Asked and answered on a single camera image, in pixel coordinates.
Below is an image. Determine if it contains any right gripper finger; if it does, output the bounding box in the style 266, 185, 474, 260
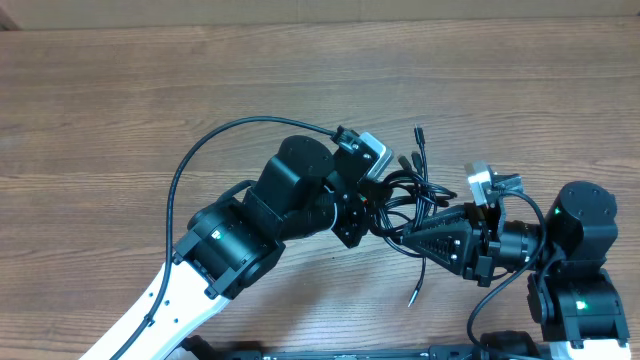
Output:
404, 204, 472, 235
402, 222, 472, 275

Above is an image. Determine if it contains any black cable bundle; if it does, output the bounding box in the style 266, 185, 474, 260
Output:
367, 124, 459, 308

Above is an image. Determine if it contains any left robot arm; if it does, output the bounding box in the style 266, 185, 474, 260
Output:
84, 131, 393, 359

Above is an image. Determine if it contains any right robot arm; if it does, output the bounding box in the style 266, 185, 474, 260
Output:
401, 181, 631, 359

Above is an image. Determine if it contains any right camera cable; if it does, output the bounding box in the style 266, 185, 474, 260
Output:
466, 189, 551, 360

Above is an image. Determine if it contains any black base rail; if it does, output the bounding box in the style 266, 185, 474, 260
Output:
182, 334, 546, 360

